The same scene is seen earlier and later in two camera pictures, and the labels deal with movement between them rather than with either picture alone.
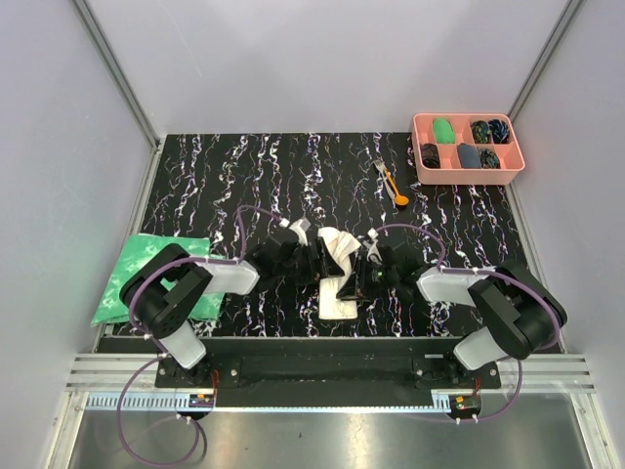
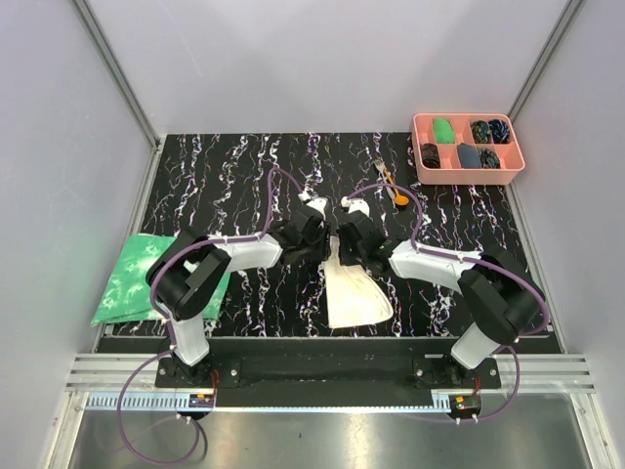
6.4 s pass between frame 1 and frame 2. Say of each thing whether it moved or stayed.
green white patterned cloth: stayed
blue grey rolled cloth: stayed
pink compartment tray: stayed
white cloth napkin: moved
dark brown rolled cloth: stayed
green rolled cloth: stayed
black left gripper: moved
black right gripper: moved
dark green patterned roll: stayed
